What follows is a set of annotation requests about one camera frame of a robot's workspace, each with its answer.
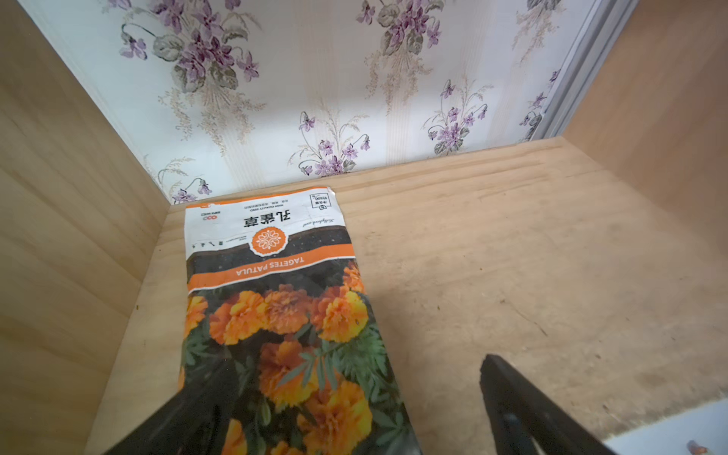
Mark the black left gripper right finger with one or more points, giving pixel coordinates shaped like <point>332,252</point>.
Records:
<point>524,420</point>

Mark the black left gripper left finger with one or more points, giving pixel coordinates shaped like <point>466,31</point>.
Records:
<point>194,421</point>

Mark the dark marigold seed bag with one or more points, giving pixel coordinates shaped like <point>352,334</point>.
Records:
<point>274,288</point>

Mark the wooden two-tier shelf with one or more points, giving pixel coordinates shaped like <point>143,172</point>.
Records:
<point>595,263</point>

